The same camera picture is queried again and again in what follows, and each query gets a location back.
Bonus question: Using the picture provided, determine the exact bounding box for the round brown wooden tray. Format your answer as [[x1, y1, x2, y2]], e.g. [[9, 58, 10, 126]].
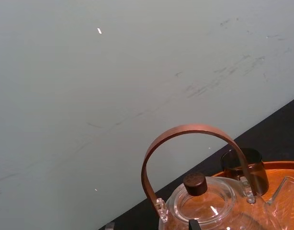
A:
[[210, 161, 294, 230]]

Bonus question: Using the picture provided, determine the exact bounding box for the glass lid with wooden knob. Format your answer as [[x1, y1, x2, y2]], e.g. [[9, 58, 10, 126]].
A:
[[175, 172, 231, 229]]

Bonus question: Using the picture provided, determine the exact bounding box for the clear glass cup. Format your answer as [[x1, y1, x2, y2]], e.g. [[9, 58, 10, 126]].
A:
[[220, 147, 270, 195]]

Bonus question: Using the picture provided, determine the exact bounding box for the glass teapot with wooden handle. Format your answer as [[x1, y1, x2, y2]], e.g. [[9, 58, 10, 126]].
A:
[[141, 123, 294, 230]]

